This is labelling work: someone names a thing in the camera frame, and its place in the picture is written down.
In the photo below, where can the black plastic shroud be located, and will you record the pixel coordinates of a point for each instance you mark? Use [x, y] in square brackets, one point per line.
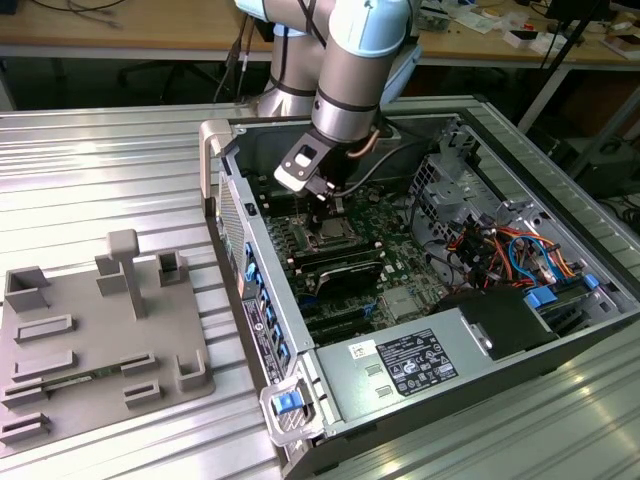
[490, 320]

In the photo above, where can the green RAM stick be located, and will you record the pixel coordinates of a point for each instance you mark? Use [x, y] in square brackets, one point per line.
[95, 374]

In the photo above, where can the wooden desk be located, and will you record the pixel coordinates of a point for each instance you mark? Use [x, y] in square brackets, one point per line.
[125, 25]

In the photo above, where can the grey power supply unit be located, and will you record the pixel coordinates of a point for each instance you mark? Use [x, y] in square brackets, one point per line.
[350, 380]

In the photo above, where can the silver-topped CPU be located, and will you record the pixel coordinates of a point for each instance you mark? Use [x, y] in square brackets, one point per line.
[334, 229]

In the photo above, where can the black expansion slot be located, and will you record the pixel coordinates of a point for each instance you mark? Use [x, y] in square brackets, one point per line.
[340, 332]
[340, 317]

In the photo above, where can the black graphics card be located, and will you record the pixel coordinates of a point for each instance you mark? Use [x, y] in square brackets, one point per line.
[350, 280]

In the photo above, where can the black office chair base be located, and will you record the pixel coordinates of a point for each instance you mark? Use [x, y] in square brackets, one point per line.
[165, 75]

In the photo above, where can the silver chipset heatsink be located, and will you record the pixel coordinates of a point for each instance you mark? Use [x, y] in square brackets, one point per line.
[400, 305]

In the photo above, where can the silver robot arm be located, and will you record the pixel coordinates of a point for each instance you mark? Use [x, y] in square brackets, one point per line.
[350, 75]

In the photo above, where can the CPU socket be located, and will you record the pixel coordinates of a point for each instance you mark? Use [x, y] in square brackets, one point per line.
[360, 237]

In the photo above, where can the green motherboard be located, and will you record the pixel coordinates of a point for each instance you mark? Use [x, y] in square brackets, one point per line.
[395, 250]

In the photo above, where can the blue disk carrier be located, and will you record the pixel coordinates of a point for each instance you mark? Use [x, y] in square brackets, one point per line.
[542, 299]

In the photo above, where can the grey metal PC case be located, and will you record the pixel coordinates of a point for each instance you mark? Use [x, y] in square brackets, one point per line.
[232, 225]

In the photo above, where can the metal drive cage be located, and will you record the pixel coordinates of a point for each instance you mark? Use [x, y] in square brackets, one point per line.
[450, 190]

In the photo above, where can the grey parts rack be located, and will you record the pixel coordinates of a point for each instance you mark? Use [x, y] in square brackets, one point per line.
[100, 330]

